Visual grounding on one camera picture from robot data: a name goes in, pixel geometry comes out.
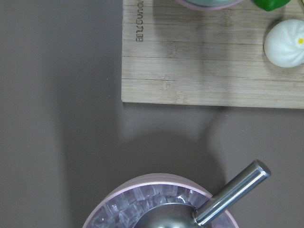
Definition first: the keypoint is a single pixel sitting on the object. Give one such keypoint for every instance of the bamboo cutting board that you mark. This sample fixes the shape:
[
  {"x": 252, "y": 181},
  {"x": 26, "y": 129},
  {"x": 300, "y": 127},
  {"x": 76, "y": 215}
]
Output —
[{"x": 175, "y": 55}]

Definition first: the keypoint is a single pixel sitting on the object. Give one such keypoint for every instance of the pink bowl with ice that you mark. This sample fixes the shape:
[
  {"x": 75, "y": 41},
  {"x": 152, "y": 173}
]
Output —
[{"x": 124, "y": 206}]

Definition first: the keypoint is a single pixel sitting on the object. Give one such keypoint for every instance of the steel ice scoop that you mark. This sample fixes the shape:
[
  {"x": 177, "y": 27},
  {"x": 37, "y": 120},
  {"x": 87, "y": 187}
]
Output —
[{"x": 184, "y": 216}]

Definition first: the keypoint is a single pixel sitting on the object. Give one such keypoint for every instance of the stacked green bowls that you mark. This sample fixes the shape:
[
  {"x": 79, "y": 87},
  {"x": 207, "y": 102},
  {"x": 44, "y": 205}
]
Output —
[{"x": 203, "y": 5}]

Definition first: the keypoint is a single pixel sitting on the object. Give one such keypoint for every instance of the white steamed bun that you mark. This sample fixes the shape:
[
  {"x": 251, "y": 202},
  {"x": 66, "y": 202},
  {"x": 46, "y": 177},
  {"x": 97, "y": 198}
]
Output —
[{"x": 284, "y": 44}]

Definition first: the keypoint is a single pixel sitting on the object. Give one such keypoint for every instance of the green lime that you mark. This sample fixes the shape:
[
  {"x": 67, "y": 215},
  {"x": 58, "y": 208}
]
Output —
[{"x": 270, "y": 5}]

